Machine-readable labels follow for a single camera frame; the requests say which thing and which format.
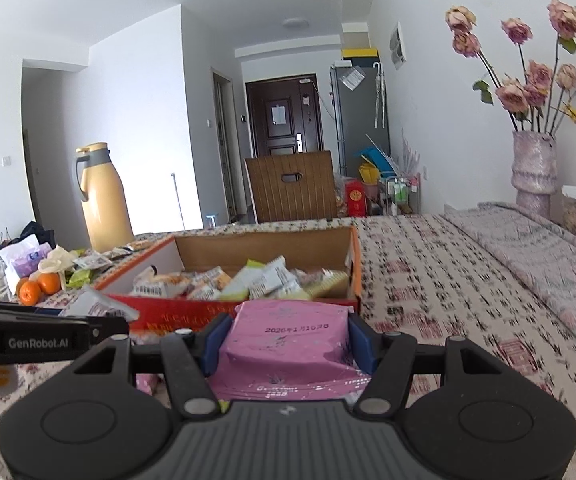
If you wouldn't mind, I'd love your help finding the dark brown door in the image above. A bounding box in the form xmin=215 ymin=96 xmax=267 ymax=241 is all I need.
xmin=245 ymin=76 xmax=325 ymax=158

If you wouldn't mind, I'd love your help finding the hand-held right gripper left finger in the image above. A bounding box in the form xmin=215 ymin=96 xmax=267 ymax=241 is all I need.
xmin=73 ymin=312 xmax=235 ymax=420

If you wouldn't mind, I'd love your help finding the metal trolley rack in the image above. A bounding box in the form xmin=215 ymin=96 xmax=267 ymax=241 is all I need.
xmin=378 ymin=175 xmax=421 ymax=216

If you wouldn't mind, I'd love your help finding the cream plastic bag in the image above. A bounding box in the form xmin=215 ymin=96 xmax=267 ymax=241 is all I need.
xmin=38 ymin=246 xmax=76 ymax=276

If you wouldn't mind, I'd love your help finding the small white snack packet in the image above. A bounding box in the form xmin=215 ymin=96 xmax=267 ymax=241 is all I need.
xmin=60 ymin=287 xmax=139 ymax=322

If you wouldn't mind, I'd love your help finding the pink textured vase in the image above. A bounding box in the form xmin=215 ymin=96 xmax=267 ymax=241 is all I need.
xmin=512 ymin=130 xmax=557 ymax=218

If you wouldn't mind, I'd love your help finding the red cardboard box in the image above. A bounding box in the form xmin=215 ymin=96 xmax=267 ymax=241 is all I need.
xmin=93 ymin=226 xmax=361 ymax=333

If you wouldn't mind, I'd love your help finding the brown wooden chair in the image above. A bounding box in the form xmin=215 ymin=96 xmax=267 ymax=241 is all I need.
xmin=244 ymin=150 xmax=339 ymax=223

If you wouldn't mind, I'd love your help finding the orange fruit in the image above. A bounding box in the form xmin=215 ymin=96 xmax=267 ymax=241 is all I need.
xmin=18 ymin=280 xmax=43 ymax=306
xmin=37 ymin=272 xmax=62 ymax=295

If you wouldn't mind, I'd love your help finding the paper sheet on refrigerator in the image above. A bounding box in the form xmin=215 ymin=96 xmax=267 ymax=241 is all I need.
xmin=340 ymin=66 xmax=366 ymax=91

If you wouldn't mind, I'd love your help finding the grey patterned cloth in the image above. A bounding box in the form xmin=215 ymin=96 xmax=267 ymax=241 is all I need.
xmin=442 ymin=202 xmax=576 ymax=361

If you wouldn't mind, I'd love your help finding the yellow thermos jug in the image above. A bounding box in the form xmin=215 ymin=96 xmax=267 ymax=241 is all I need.
xmin=75 ymin=142 xmax=135 ymax=253

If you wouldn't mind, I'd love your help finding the white printed snack packet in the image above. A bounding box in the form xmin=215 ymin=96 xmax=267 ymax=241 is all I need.
xmin=73 ymin=255 xmax=114 ymax=269

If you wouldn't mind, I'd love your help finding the purple tissue pack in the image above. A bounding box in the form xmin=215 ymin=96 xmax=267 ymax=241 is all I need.
xmin=10 ymin=242 xmax=51 ymax=278

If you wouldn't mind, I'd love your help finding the white electrical panel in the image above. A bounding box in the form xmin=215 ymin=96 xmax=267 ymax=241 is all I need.
xmin=389 ymin=21 xmax=407 ymax=71

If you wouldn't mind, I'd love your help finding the pile of mixed snack packets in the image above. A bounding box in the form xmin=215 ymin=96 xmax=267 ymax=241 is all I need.
xmin=130 ymin=255 xmax=351 ymax=302

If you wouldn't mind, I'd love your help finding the black bag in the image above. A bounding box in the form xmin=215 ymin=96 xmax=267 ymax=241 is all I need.
xmin=18 ymin=221 xmax=56 ymax=248

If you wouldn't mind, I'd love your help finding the grey refrigerator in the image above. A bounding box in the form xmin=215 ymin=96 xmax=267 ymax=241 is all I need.
xmin=330 ymin=62 xmax=391 ymax=178

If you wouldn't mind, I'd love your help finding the red gift box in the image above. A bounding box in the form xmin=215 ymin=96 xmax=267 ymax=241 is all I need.
xmin=345 ymin=179 xmax=367 ymax=217

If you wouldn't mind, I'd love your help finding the white umbrella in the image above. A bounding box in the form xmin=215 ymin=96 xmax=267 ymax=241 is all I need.
xmin=373 ymin=62 xmax=386 ymax=128

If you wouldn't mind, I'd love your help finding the dried pink rose bouquet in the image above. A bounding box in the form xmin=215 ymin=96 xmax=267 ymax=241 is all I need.
xmin=445 ymin=0 xmax=576 ymax=136

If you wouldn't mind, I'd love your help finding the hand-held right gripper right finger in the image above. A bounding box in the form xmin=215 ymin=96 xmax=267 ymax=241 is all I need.
xmin=348 ymin=312 xmax=511 ymax=420

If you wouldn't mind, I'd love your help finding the long handled mop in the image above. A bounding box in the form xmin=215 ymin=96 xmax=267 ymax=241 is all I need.
xmin=170 ymin=172 xmax=186 ymax=231

